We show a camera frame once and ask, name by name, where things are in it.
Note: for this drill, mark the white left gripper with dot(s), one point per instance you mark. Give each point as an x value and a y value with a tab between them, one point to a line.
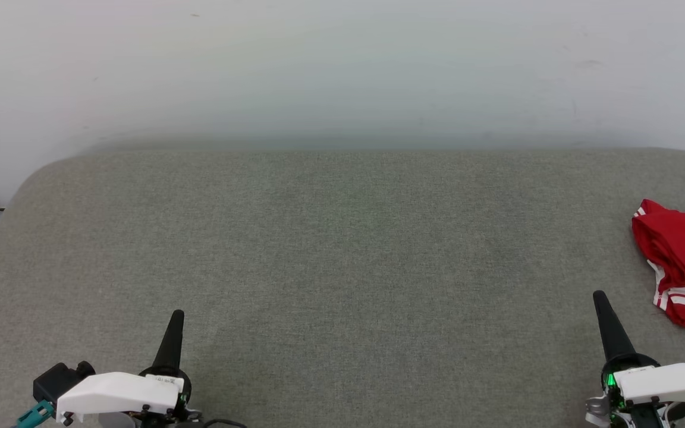
116	392

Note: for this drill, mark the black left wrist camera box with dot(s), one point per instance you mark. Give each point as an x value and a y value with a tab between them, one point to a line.
60	383

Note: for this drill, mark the red and white basketball jersey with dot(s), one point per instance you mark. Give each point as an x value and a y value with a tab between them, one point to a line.
684	255

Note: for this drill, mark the grey fabric sofa cushion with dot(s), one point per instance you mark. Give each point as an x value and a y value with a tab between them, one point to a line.
348	267

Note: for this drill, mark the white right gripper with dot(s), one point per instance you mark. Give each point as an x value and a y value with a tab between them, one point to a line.
669	383

